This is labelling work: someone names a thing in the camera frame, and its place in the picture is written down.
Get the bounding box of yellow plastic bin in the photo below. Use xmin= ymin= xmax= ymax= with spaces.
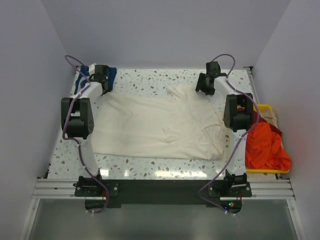
xmin=246 ymin=104 xmax=290 ymax=174

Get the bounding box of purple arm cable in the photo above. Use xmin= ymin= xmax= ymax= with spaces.
xmin=61 ymin=54 xmax=111 ymax=215
xmin=198 ymin=53 xmax=261 ymax=213

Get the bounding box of folded blue printed t shirt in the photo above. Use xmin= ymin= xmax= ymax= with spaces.
xmin=74 ymin=65 xmax=117 ymax=95

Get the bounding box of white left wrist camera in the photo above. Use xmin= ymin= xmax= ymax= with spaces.
xmin=88 ymin=63 xmax=97 ymax=75

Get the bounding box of beige t shirt in bin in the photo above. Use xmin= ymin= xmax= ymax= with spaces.
xmin=259 ymin=108 xmax=278 ymax=127

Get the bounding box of dark red t shirt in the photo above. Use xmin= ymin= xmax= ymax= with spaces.
xmin=237 ymin=105 xmax=283 ymax=137

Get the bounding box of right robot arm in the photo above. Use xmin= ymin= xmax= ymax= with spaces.
xmin=195 ymin=61 xmax=254 ymax=197

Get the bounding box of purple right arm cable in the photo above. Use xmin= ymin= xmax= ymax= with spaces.
xmin=198 ymin=53 xmax=261 ymax=213

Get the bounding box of cream white t shirt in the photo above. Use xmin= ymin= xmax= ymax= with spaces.
xmin=91 ymin=85 xmax=224 ymax=160

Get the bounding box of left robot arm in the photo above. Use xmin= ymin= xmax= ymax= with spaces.
xmin=60 ymin=64 xmax=117 ymax=178

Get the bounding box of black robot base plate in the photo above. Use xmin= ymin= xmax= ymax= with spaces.
xmin=73 ymin=177 xmax=253 ymax=213

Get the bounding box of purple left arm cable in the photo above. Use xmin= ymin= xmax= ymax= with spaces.
xmin=61 ymin=54 xmax=111 ymax=215

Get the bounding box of orange t shirt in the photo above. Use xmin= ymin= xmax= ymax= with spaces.
xmin=245 ymin=122 xmax=292 ymax=171

